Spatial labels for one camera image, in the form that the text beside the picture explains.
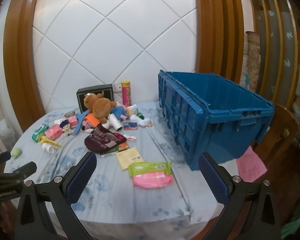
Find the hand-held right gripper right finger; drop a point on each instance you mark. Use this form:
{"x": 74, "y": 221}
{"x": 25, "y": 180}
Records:
{"x": 213, "y": 180}

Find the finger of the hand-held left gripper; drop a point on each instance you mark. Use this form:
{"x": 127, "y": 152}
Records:
{"x": 22, "y": 171}
{"x": 1, "y": 158}

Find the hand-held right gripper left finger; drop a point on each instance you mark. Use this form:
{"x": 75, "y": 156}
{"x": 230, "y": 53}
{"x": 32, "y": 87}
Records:
{"x": 81, "y": 180}

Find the blue plastic crate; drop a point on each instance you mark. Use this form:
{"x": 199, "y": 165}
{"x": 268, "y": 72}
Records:
{"x": 227, "y": 120}

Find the red white ointment box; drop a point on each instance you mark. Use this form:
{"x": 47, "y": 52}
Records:
{"x": 130, "y": 137}

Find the pale green plush ball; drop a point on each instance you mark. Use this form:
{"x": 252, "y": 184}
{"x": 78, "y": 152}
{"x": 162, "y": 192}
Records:
{"x": 15, "y": 152}

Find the white plastic bag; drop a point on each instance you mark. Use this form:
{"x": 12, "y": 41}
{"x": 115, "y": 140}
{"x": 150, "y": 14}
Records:
{"x": 5, "y": 130}

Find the white pill bottle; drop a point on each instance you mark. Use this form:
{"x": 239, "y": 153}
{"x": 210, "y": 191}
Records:
{"x": 48, "y": 147}

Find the floral blue bed sheet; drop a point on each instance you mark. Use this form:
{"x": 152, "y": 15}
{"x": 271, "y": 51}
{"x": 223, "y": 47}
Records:
{"x": 110, "y": 200}

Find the pink cloth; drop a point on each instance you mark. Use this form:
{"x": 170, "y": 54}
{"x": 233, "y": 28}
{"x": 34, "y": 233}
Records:
{"x": 251, "y": 166}

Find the yellow plastic clip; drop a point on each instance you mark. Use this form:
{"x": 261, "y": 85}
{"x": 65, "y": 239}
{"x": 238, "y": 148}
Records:
{"x": 51, "y": 142}

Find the maroon knit hat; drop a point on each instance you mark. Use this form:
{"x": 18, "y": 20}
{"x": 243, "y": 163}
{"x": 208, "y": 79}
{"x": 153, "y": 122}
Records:
{"x": 103, "y": 140}

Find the green orange medicine box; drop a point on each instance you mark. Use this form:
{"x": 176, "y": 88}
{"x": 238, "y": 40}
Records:
{"x": 116, "y": 150}

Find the yellow paper packet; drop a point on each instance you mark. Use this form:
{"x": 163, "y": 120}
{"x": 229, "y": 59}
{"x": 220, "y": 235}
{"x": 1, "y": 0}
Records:
{"x": 128, "y": 158}

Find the blue plastic shoehorn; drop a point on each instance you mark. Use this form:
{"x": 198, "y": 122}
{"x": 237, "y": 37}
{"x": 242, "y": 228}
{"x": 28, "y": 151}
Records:
{"x": 78, "y": 123}

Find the white carton box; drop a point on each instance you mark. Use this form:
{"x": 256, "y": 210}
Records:
{"x": 106, "y": 125}

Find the green pink wet wipes pack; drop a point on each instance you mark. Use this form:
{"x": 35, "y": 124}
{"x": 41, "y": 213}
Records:
{"x": 151, "y": 175}

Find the white cardboard roll tube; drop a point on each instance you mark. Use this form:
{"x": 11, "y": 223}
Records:
{"x": 115, "y": 122}

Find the round metal tin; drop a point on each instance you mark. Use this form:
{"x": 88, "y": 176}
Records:
{"x": 70, "y": 114}

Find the clear floss pick box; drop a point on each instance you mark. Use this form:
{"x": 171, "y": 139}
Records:
{"x": 130, "y": 125}

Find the brown teddy bear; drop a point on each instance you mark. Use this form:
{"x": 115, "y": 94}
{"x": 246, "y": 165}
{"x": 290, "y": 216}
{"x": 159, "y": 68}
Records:
{"x": 102, "y": 106}

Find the blue pink pig plush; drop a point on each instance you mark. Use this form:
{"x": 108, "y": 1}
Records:
{"x": 118, "y": 111}

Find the wooden chair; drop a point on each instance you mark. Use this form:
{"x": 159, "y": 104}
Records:
{"x": 282, "y": 135}

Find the white goose plush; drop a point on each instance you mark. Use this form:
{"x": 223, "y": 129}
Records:
{"x": 140, "y": 121}

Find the green small bottle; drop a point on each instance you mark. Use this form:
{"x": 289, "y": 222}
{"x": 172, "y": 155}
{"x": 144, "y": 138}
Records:
{"x": 140, "y": 115}

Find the black gold box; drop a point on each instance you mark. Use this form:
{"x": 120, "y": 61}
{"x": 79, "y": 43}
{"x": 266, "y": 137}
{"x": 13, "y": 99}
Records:
{"x": 95, "y": 90}

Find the green cloth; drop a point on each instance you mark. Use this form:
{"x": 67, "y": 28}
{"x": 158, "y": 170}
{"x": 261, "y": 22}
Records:
{"x": 297, "y": 222}

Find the pink yellow chips can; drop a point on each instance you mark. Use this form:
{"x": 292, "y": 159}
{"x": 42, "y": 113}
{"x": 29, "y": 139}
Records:
{"x": 126, "y": 92}

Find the rolled patterned carpet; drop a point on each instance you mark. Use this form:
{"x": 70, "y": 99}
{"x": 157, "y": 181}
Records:
{"x": 252, "y": 60}

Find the wooden slatted screen panel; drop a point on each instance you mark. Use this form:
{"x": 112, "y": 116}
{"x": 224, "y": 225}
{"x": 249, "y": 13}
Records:
{"x": 275, "y": 42}

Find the white wall socket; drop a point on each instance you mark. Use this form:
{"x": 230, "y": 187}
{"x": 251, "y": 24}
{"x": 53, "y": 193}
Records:
{"x": 117, "y": 87}

